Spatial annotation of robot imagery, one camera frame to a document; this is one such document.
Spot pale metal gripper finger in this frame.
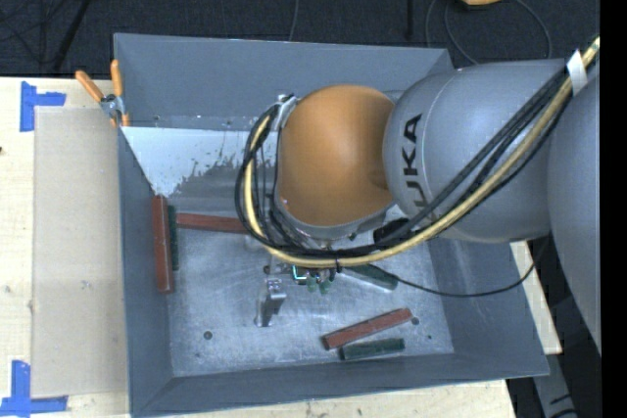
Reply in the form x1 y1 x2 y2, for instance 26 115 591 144
254 277 275 328
267 278 288 327

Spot grey metal bin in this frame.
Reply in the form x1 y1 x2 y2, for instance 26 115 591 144
113 32 551 417

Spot red-brown flat block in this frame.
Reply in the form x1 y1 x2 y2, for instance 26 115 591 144
321 307 413 351
175 211 249 236
151 194 176 295

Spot pale flat board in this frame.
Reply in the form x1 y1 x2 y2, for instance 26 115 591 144
29 106 129 400

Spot black cylinder on white bracket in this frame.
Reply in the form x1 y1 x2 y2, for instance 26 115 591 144
372 216 411 245

